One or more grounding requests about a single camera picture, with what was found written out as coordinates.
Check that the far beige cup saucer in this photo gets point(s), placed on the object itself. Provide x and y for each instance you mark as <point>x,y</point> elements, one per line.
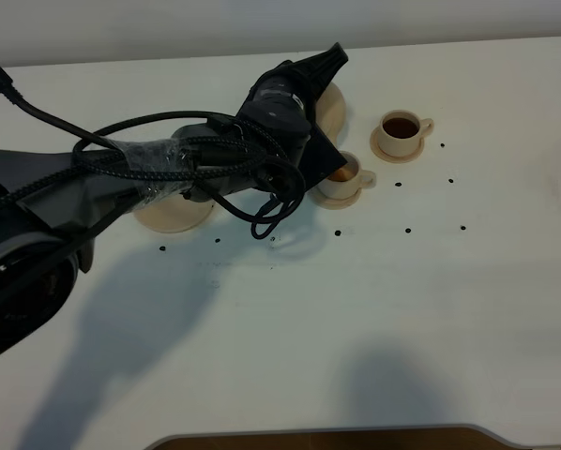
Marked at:
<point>380,153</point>

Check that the beige teapot saucer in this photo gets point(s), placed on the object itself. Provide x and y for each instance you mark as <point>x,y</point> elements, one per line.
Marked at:
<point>174,214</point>

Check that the beige teapot with lid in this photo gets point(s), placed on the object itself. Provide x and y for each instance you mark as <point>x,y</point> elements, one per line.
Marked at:
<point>331,111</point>

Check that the beige teacup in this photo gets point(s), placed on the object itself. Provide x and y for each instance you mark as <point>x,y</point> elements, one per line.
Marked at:
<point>348,180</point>
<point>401,130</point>

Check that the far beige teacup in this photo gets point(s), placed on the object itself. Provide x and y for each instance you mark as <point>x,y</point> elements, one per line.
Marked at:
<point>401,130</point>

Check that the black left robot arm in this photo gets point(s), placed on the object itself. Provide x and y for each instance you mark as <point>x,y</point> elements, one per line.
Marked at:
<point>257,164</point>

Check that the near beige cup saucer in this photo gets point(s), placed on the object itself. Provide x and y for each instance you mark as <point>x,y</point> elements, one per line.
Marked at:
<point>321,200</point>

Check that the beige cup saucer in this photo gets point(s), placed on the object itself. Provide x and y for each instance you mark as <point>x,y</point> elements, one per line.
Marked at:
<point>321,200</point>
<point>380,153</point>

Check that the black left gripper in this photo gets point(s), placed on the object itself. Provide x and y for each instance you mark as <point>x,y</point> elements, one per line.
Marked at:
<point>282,102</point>

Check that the near beige teacup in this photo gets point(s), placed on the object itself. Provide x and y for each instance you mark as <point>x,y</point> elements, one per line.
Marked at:
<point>348,180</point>

